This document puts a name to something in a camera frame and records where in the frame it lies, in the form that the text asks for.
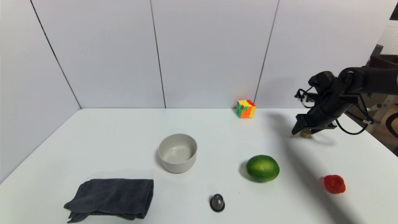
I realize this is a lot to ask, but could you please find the white desk leg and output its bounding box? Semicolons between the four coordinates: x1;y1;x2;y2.
364;95;398;133

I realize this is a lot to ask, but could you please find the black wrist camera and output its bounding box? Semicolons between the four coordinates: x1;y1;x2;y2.
295;88;315;109

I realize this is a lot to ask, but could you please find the beige ceramic bowl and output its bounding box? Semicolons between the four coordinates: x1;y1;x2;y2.
158;133;198;173

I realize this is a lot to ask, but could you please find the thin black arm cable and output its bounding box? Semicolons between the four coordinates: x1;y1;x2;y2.
335;93;374;136

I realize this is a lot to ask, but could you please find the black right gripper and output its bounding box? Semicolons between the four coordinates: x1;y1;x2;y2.
291;98;354;135

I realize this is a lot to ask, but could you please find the green round fruit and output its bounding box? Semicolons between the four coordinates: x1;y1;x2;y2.
246;155;280;183

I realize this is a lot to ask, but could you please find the multicoloured puzzle cube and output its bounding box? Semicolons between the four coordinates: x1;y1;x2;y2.
236;100;257;119

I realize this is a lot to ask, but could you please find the red toy pepper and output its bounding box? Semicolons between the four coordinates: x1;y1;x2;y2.
324;175;346;194

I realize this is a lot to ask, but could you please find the thick black corrugated hose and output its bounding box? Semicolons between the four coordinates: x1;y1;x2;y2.
385;111;398;139

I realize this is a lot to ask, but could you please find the small dark grey knob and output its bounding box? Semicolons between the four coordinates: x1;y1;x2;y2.
210;194;225;212

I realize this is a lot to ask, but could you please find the dark grey folded cloth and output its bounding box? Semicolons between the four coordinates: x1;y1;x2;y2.
64;178;154;223

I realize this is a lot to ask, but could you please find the dark brown basket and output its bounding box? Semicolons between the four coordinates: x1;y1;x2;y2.
368;54;398;69

